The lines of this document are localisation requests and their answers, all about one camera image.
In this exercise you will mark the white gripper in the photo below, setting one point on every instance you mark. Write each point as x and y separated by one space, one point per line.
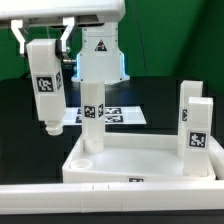
36 13

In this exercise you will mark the white L-shaped fence wall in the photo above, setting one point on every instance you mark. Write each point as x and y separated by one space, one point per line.
118 197

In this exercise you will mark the fiducial marker sheet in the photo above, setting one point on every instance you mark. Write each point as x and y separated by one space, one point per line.
131 115

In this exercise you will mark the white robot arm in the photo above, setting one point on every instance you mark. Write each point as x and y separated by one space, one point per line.
100 57

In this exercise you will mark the white desk top tray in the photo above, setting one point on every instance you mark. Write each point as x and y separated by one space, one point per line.
129 157

